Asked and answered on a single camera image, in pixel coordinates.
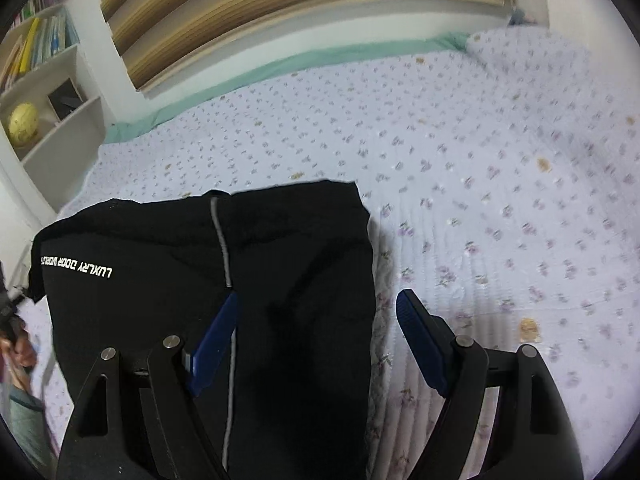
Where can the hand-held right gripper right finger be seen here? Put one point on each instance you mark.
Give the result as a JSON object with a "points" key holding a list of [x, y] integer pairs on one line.
{"points": [[422, 345]]}

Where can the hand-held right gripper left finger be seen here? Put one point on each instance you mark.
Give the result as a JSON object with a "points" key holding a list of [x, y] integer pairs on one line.
{"points": [[215, 345]]}

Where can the black hooded jacket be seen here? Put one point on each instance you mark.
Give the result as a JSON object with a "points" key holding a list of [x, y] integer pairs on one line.
{"points": [[300, 335]]}

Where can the person's left hand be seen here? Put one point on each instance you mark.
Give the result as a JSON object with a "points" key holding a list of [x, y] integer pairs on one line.
{"points": [[21, 355]]}

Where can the white bookshelf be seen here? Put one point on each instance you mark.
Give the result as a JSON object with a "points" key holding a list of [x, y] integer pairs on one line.
{"points": [[65, 150]]}

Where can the bed with dotted white quilt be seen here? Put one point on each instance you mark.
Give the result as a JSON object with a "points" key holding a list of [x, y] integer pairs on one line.
{"points": [[450, 160]]}

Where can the yellow globe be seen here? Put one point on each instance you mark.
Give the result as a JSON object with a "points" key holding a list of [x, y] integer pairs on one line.
{"points": [[23, 124]]}

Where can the row of leaning books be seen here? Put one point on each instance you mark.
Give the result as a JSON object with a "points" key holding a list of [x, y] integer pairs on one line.
{"points": [[47, 42]]}

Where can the teal bed sheet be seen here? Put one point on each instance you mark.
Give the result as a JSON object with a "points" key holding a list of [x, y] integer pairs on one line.
{"points": [[280, 67]]}

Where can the floral pillow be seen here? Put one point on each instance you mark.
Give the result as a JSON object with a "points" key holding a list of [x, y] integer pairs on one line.
{"points": [[525, 52]]}

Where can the small grey object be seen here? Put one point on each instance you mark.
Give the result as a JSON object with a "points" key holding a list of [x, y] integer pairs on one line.
{"points": [[520, 17]]}

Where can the striped brown window blind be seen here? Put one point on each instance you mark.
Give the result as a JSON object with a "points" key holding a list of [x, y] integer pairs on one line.
{"points": [[300, 10]]}

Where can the black picture frame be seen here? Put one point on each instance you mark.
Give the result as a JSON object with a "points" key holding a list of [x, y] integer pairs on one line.
{"points": [[65, 100]]}

